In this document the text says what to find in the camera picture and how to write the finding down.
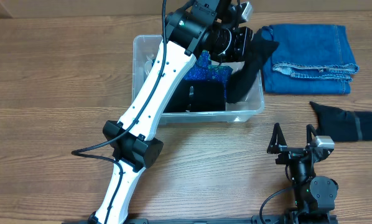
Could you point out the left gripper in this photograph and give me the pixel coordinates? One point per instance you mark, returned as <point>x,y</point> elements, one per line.
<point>244,42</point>

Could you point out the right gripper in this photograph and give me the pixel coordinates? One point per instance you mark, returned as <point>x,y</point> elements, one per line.
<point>289,153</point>

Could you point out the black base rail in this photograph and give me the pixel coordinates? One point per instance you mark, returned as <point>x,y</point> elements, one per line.
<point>255,219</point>

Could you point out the black garment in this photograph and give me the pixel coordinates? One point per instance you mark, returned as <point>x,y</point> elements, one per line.
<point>257,55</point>
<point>197,96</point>
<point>342,125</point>

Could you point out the folded blue denim jeans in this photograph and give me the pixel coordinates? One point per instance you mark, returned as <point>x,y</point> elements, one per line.
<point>311,59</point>

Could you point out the blue green sequin garment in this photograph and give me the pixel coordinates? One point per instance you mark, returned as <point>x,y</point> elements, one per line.
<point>206,78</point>

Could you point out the clear plastic storage bin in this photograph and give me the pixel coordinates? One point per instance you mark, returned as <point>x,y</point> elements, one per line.
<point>145,48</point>

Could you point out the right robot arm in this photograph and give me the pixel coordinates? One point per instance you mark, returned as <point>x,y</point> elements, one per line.
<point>314,195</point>

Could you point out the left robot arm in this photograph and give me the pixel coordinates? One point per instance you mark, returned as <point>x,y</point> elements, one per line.
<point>197,26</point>

